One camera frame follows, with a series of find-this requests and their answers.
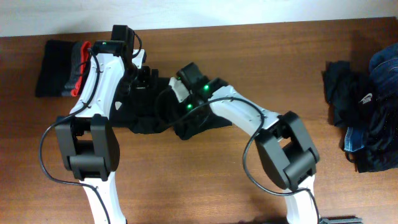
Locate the black t-shirt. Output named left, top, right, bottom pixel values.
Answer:
left=109, top=77, right=232, bottom=140

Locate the black garment red band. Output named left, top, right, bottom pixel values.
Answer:
left=35, top=40, right=91, bottom=98

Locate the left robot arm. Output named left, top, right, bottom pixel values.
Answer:
left=55, top=25, right=151, bottom=223

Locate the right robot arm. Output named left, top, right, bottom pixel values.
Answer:
left=169, top=63, right=321, bottom=223

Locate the light blue garment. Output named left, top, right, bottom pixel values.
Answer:
left=343, top=127, right=365, bottom=152

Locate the black clothes pile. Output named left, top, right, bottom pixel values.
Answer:
left=322, top=60, right=397, bottom=173

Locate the blue denim garment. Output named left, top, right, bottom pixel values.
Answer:
left=369, top=43, right=397, bottom=98

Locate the black right camera cable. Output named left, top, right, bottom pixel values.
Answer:
left=154, top=86, right=321, bottom=224

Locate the black camera cable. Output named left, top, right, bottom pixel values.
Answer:
left=154, top=86, right=321, bottom=224
left=38, top=29, right=143, bottom=224

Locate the black left camera cable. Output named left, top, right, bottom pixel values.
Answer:
left=38, top=29, right=143, bottom=224

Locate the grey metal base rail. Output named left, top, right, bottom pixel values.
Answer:
left=320, top=218, right=363, bottom=224

